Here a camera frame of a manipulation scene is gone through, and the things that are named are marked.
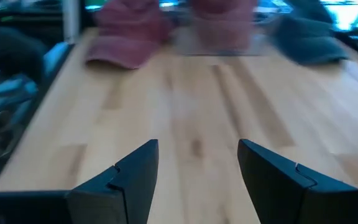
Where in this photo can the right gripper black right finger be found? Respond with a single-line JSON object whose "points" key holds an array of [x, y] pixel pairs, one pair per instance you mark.
{"points": [[278, 193]]}

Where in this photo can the clear plastic bin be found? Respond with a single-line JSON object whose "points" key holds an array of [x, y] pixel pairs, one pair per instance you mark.
{"points": [[182, 46]]}

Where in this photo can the grey upright post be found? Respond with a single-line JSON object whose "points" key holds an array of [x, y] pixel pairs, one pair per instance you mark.
{"points": [[71, 18]]}

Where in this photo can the navy blue baseball cap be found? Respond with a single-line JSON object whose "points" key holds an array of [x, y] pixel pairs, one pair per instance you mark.
{"points": [[306, 43]]}

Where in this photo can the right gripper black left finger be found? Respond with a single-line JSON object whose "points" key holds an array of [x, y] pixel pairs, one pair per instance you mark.
{"points": [[129, 193]]}

